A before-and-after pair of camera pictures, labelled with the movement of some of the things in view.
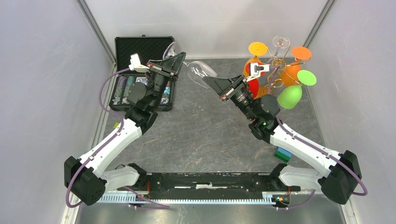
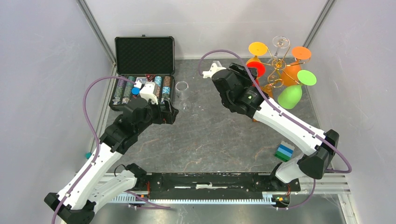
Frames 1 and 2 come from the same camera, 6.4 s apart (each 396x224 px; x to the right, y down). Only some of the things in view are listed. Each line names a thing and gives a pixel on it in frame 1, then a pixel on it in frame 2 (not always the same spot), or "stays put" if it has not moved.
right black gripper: x=223 y=87 → x=245 y=76
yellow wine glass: x=257 y=48 stays put
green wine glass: x=289 y=97 stays put
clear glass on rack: x=280 y=42 stays put
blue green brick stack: x=283 y=154 stays put
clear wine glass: x=196 y=70 → x=182 y=90
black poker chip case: x=148 y=48 stays put
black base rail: x=205 y=188 stays put
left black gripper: x=169 y=67 → x=167 y=116
